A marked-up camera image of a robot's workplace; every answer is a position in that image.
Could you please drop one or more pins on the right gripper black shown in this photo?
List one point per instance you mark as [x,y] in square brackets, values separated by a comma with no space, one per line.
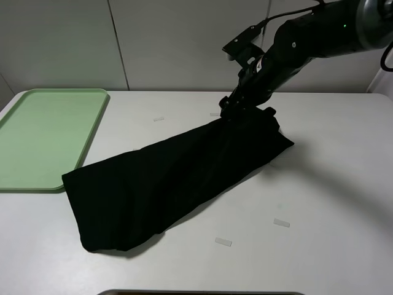
[251,91]

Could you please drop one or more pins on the black short sleeve shirt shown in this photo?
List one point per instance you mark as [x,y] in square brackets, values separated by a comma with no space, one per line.
[121,202]

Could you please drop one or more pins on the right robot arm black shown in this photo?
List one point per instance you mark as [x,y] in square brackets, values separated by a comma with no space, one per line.
[322,31]

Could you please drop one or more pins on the light green plastic tray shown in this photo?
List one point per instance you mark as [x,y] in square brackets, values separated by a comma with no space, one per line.
[46,134]

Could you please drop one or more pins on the tape marker near right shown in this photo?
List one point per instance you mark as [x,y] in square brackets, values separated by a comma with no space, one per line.
[282,223]

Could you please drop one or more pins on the tape marker near middle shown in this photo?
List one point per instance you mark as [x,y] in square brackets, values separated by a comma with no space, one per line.
[223,242]

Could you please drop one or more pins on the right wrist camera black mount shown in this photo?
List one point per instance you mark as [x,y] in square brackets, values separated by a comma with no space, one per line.
[242,48]

